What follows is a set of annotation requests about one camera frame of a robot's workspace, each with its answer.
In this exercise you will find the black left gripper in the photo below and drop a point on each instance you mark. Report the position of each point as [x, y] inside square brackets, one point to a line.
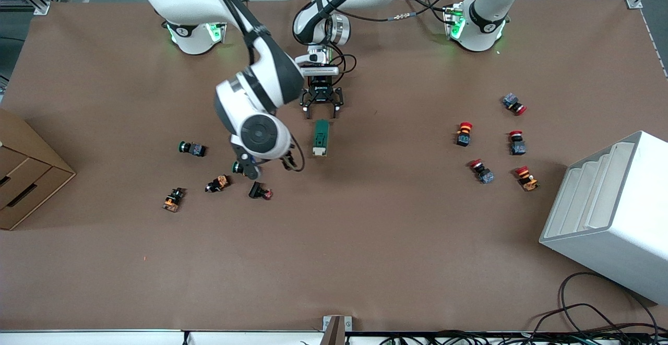
[321, 91]

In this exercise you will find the green load switch cream base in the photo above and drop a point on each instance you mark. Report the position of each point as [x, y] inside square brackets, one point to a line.
[321, 136]

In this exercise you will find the green pushbutton blue block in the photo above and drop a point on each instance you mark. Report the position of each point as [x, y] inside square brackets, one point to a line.
[193, 149]
[236, 167]

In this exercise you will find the black square pushbutton red terminals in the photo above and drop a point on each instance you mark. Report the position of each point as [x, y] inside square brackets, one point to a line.
[257, 190]

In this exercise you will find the red emergency button orange block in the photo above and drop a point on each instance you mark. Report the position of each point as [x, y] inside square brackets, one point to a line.
[464, 135]
[526, 178]

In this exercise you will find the red pushbutton blue block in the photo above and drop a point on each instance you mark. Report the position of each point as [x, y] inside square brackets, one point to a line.
[514, 104]
[517, 144]
[482, 171]

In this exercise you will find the brown cardboard box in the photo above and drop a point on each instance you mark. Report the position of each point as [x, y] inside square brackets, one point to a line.
[26, 178]

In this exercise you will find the white stepped plastic rack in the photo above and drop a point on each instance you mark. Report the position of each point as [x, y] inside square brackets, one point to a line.
[616, 219]

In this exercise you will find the black selector switch orange block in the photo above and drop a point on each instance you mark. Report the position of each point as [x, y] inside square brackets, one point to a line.
[219, 182]
[173, 200]

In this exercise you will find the metal table edge bracket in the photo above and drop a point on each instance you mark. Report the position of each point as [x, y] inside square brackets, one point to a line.
[336, 329]

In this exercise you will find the white table edge rail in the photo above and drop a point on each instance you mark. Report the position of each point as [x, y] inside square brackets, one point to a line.
[104, 338]

